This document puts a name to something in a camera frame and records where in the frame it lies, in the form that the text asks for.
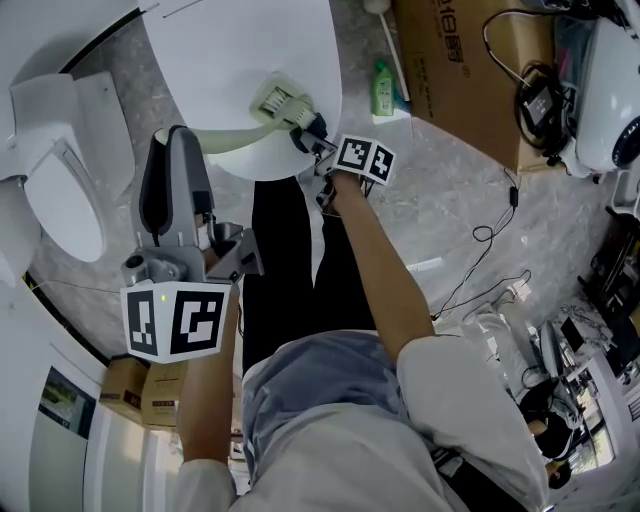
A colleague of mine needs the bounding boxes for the black cable bundle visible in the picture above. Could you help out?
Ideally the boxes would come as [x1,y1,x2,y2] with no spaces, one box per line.
[482,7,576,166]

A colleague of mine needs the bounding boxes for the white dome robot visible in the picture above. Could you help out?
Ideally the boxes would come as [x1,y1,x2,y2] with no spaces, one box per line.
[569,17,640,179]

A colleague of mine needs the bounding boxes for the person's white grey shirt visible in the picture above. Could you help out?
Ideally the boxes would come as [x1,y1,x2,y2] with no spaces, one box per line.
[174,329,551,512]

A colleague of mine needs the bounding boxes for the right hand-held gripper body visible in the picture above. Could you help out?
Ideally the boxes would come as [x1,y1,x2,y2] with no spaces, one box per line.
[298,129,397,207]

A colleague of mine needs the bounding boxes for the black power adapter cable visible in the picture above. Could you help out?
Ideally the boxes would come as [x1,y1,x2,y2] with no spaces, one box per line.
[430,167,532,321]

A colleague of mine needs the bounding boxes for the person's right forearm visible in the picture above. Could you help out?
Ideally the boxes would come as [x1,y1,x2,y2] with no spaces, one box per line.
[322,168,436,359]

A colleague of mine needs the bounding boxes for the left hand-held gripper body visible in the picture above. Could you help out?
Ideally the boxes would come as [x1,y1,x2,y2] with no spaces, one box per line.
[119,219,266,365]

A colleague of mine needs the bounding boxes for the person's black trousers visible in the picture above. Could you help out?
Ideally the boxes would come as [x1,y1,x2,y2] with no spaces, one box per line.
[241,175,379,374]

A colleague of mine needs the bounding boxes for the person's left forearm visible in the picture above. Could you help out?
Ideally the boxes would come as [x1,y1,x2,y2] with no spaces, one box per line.
[175,299,243,469]

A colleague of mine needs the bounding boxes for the green cleaner bottle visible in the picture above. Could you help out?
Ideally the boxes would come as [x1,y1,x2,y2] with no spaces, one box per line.
[368,59,397,118]

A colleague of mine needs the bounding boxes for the white flat-lid smart toilet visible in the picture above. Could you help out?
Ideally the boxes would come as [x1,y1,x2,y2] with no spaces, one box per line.
[141,0,344,182]

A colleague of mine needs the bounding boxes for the landscape picture panel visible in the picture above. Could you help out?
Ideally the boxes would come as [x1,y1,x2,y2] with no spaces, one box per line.
[38,366,97,437]

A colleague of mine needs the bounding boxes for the large printed cardboard box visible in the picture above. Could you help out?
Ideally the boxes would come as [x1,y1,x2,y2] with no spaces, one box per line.
[391,0,581,175]

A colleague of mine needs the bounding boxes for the dark blue cloth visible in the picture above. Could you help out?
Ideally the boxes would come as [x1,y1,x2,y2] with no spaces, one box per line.
[302,113,330,139]

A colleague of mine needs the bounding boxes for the cardboard box with dark label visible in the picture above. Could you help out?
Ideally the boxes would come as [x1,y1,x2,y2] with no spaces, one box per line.
[98,356,152,422]

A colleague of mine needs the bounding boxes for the white robot frame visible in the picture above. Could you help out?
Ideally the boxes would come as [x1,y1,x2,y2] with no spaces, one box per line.
[607,169,640,221]

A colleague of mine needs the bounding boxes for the white toilet with tank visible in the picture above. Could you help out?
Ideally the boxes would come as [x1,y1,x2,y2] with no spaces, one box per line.
[7,69,137,264]

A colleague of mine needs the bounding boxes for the pale green scrub brush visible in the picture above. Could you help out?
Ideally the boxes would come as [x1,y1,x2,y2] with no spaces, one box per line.
[151,71,317,154]

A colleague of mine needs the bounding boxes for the black square device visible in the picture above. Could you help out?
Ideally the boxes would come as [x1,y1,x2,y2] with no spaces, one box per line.
[521,81,560,127]

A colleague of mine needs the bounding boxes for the white ball-head long brush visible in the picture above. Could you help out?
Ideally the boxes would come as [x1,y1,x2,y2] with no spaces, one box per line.
[362,0,412,109]

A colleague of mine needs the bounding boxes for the white and black oval device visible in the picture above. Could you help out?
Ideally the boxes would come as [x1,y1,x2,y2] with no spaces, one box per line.
[537,319,569,384]

